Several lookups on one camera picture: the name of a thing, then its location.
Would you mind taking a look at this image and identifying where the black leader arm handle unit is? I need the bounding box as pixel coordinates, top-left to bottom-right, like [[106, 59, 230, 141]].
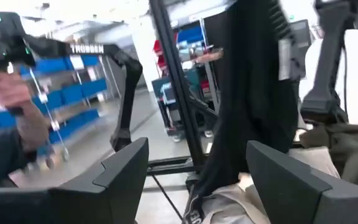
[[0, 11, 39, 118]]

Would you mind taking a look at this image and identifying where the dark olive hooded sweatshirt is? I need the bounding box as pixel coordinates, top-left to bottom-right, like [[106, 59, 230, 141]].
[[300, 123, 358, 192]]

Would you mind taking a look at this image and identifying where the red storage bin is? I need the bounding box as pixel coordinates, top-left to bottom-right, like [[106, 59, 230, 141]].
[[153, 39, 167, 75]]

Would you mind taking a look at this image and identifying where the beige cloth garment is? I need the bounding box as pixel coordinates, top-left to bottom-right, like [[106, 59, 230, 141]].
[[236, 146, 341, 224]]

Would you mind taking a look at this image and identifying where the black knit garment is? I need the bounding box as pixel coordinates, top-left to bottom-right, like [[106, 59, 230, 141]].
[[194, 0, 301, 200]]

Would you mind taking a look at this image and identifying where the chrome wire shelf rack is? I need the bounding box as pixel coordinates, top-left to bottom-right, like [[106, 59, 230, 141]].
[[0, 52, 117, 170]]

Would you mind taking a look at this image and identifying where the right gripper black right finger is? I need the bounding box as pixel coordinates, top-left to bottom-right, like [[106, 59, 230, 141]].
[[246, 139, 358, 224]]

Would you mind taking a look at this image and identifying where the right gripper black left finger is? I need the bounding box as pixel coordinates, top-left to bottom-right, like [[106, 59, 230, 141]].
[[0, 137, 150, 224]]

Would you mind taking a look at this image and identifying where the person's forearm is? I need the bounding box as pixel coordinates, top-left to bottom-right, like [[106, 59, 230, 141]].
[[14, 99, 51, 153]]

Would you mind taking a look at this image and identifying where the blue storage bin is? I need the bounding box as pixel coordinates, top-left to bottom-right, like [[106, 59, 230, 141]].
[[35, 57, 74, 75], [81, 54, 101, 67], [177, 26, 204, 44], [81, 77, 108, 98], [0, 111, 17, 129], [48, 108, 101, 144], [61, 83, 85, 105], [32, 90, 64, 112]]

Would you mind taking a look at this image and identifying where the person's hand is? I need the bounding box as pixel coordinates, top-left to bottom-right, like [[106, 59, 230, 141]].
[[0, 72, 32, 111]]

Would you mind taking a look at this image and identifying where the metal shelving with mixed bins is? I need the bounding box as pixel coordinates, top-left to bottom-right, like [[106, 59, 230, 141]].
[[152, 17, 226, 138]]

